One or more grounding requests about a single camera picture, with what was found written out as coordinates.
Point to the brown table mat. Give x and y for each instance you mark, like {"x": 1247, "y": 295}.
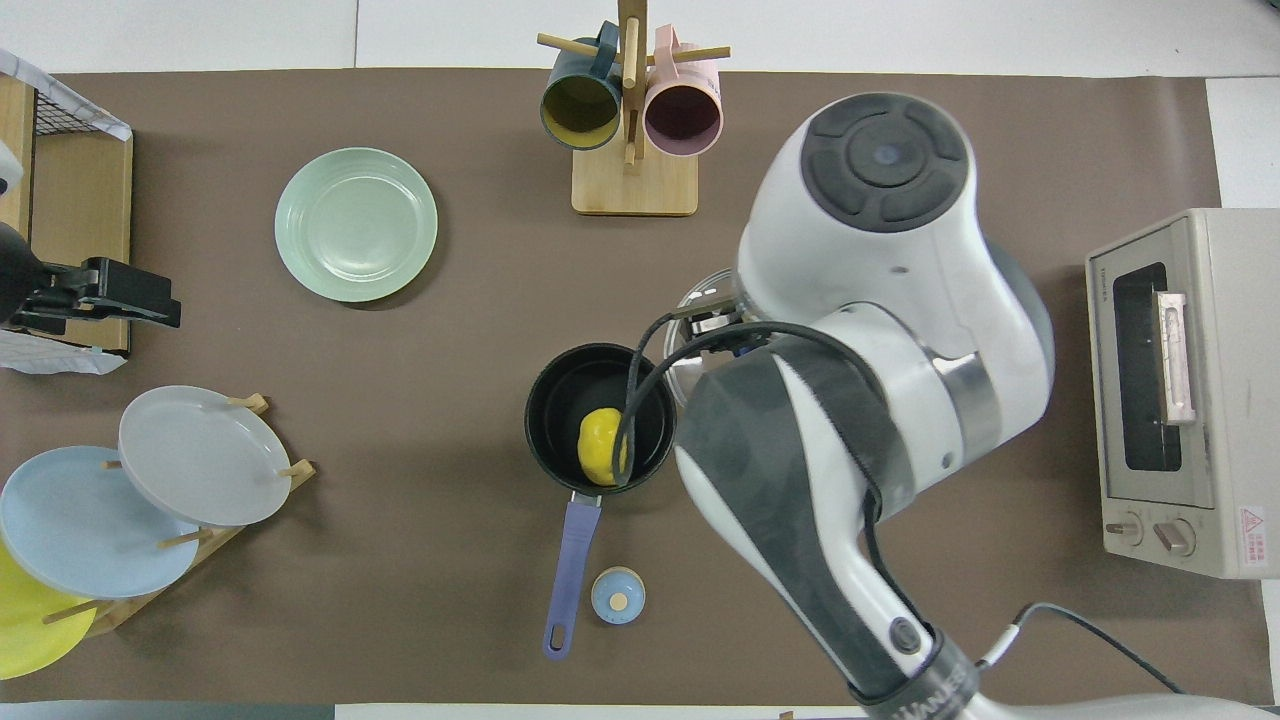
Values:
{"x": 400, "y": 600}

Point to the green plate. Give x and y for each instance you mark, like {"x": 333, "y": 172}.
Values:
{"x": 355, "y": 225}

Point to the glass lid blue knob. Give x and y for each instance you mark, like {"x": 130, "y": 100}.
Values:
{"x": 705, "y": 285}

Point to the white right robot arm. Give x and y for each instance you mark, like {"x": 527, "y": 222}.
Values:
{"x": 880, "y": 250}

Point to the beige toaster oven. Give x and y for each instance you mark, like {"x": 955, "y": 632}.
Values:
{"x": 1230, "y": 450}

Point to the yellow potato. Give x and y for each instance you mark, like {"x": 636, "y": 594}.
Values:
{"x": 598, "y": 445}

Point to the light wooden board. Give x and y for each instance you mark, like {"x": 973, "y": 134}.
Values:
{"x": 15, "y": 110}

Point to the grey plate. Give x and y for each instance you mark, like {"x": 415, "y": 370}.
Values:
{"x": 205, "y": 455}

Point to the wooden plate rack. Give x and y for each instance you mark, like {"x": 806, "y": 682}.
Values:
{"x": 130, "y": 605}

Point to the dark blue mug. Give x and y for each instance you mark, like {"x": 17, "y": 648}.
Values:
{"x": 580, "y": 105}

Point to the yellow plate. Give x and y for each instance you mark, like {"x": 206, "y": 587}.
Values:
{"x": 25, "y": 630}

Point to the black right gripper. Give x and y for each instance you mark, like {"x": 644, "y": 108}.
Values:
{"x": 720, "y": 322}

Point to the light blue plate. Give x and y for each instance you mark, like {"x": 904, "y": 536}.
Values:
{"x": 80, "y": 525}

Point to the white paper with blue tape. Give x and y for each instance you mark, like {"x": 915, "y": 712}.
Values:
{"x": 50, "y": 355}

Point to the wooden mug tree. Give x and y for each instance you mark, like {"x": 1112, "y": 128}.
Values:
{"x": 635, "y": 190}

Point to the pink mug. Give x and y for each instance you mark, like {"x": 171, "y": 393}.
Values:
{"x": 683, "y": 115}

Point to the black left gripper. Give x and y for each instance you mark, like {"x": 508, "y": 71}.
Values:
{"x": 65, "y": 298}

